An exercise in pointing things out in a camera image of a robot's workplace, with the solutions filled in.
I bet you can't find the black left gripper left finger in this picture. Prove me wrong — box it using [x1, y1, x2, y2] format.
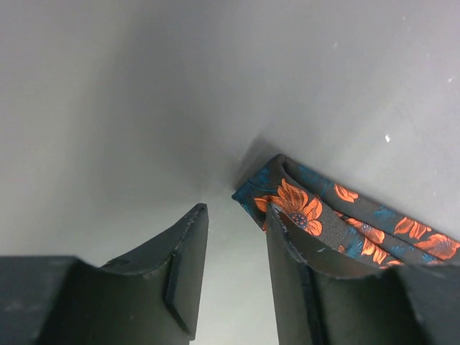
[71, 203, 208, 344]

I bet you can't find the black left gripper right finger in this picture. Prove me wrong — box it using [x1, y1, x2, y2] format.
[266, 205, 417, 344]

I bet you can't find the dark orange floral tie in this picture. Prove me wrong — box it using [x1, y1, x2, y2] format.
[232, 155, 459, 269]

